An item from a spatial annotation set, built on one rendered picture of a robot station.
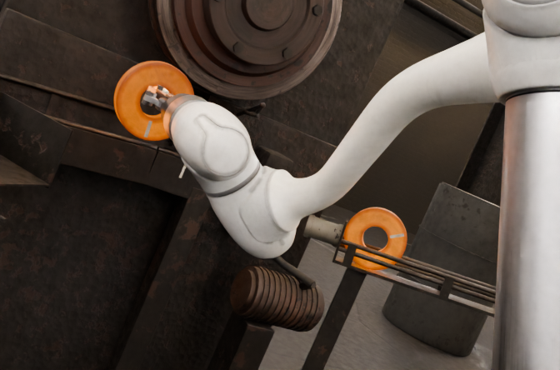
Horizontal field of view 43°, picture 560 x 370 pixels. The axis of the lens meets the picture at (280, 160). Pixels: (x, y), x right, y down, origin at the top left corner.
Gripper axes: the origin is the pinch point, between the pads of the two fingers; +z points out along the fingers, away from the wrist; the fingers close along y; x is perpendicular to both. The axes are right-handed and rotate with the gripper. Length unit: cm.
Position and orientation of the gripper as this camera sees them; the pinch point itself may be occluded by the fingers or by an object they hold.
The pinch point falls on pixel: (157, 93)
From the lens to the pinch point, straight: 142.8
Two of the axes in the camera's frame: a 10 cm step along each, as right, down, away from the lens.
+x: 4.2, -9.0, -1.2
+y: 8.2, 3.1, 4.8
